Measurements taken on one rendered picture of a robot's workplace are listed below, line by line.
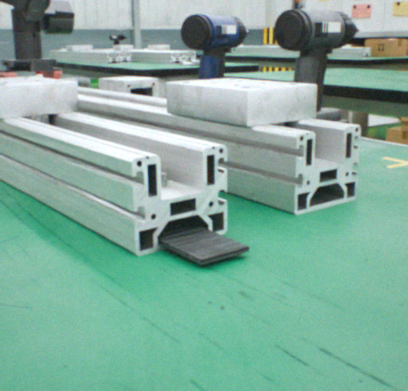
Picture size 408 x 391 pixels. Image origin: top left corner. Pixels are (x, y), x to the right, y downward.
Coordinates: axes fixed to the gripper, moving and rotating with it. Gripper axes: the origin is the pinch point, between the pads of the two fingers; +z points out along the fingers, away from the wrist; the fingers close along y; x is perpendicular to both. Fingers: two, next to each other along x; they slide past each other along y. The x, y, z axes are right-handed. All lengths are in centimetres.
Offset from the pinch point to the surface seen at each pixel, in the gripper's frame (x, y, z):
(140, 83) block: -16.8, 17.7, -4.0
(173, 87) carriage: -64, -6, -7
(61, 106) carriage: -53, -16, -5
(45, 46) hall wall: 1055, 438, 0
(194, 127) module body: -68, -5, -2
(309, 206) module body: -85, -3, 4
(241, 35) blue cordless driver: -43, 23, -14
